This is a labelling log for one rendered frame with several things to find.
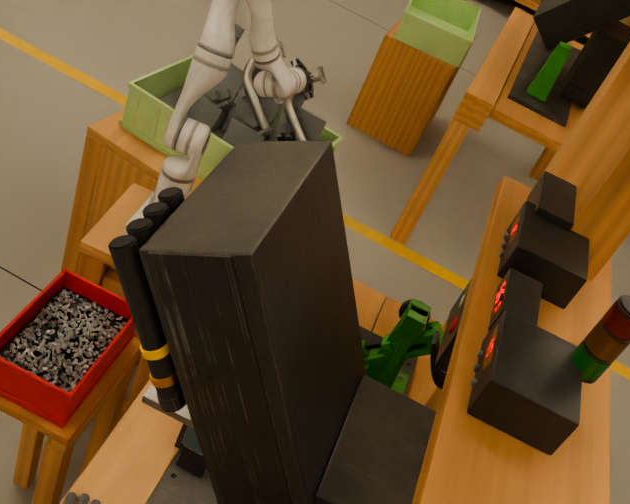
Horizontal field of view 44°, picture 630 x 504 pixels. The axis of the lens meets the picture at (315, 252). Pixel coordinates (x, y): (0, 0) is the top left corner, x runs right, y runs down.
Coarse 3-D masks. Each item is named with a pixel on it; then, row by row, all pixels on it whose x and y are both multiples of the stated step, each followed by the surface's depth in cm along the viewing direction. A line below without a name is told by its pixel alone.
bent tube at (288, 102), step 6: (318, 72) 245; (318, 78) 246; (324, 78) 248; (288, 96) 250; (288, 102) 251; (288, 108) 252; (288, 114) 252; (294, 114) 252; (294, 120) 252; (294, 126) 252; (300, 126) 253; (300, 132) 253; (300, 138) 253
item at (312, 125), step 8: (296, 96) 255; (304, 96) 254; (296, 104) 256; (304, 112) 256; (304, 120) 256; (312, 120) 255; (320, 120) 255; (280, 128) 259; (288, 128) 258; (304, 128) 257; (312, 128) 256; (320, 128) 255; (272, 136) 261; (312, 136) 257
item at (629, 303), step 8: (624, 296) 105; (616, 304) 104; (624, 304) 103; (608, 312) 105; (616, 312) 104; (624, 312) 103; (608, 320) 105; (616, 320) 104; (624, 320) 103; (608, 328) 105; (616, 328) 104; (624, 328) 103; (616, 336) 105; (624, 336) 104
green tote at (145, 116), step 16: (176, 64) 266; (144, 80) 253; (160, 80) 262; (176, 80) 272; (128, 96) 250; (144, 96) 246; (160, 96) 269; (128, 112) 253; (144, 112) 250; (160, 112) 247; (128, 128) 256; (144, 128) 253; (160, 128) 250; (160, 144) 253; (208, 144) 244; (224, 144) 240; (336, 144) 265; (208, 160) 247
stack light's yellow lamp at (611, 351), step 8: (600, 320) 107; (600, 328) 106; (592, 336) 107; (600, 336) 106; (608, 336) 105; (584, 344) 109; (592, 344) 107; (600, 344) 106; (608, 344) 105; (616, 344) 105; (624, 344) 105; (592, 352) 107; (600, 352) 107; (608, 352) 106; (616, 352) 106; (600, 360) 107; (608, 360) 107
